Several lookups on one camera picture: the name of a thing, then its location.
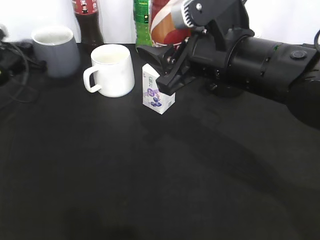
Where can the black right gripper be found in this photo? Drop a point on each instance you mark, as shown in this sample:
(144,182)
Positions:
(217,27)

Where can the grey mug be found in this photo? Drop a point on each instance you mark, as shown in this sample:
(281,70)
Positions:
(57,47)

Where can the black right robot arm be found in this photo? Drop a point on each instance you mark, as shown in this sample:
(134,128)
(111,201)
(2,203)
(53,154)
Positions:
(285,73)

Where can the white mug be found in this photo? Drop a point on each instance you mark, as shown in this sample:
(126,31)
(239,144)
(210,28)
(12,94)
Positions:
(111,73)

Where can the green sprite bottle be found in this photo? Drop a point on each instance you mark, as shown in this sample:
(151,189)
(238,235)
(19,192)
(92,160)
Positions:
(142,17)

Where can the white purple milk carton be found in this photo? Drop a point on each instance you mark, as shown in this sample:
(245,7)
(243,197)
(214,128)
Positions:
(151,96)

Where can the dark cola bottle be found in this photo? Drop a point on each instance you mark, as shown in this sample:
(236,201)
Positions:
(87,15)

